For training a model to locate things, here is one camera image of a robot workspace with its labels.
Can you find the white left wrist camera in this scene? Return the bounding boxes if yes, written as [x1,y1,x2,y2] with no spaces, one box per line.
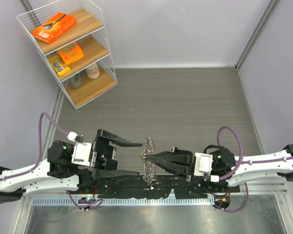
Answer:
[67,131,92,167]

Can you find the yellow candy bag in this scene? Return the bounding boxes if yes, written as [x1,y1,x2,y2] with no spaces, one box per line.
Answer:
[48,55,71,76]

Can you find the white wire wooden shelf rack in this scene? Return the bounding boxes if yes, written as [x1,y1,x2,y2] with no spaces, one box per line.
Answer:
[17,0,118,109]

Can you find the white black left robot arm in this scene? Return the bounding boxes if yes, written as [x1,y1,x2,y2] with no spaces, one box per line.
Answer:
[0,129,142,204]

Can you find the small orange candy bag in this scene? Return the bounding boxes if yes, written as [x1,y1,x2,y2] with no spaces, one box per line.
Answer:
[58,42,84,65]

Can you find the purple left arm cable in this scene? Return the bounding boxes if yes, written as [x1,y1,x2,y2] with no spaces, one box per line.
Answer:
[0,111,71,205]

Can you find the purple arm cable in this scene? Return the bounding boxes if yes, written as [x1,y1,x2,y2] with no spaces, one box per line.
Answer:
[217,126,293,182]
[0,111,71,205]

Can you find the grey green cup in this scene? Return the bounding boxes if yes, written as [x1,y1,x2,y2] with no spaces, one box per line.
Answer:
[68,73,83,89]

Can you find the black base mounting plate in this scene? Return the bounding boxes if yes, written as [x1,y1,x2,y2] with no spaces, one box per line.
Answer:
[72,175,240,199]

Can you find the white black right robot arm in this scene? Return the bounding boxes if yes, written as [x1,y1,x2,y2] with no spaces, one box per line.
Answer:
[144,144,293,192]

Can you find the white slotted cable duct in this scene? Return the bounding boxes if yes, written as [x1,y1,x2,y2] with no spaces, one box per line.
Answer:
[31,196,214,206]

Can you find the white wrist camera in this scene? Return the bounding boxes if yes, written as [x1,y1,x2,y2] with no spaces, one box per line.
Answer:
[193,152,219,182]
[67,131,92,167]

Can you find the white patterned cup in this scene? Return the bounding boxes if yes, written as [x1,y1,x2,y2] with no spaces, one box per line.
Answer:
[85,63,100,79]

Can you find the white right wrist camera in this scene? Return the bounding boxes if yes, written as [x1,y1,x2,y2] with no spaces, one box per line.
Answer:
[193,152,219,182]

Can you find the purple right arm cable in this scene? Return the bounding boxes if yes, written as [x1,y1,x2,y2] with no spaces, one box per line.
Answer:
[217,126,293,182]

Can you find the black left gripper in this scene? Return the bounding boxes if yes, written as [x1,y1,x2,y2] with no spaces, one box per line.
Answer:
[74,130,144,180]

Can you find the large orange candy bag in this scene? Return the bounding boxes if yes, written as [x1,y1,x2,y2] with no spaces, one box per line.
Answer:
[31,12,77,44]

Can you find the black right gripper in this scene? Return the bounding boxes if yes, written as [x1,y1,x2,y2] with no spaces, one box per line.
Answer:
[146,146,207,181]

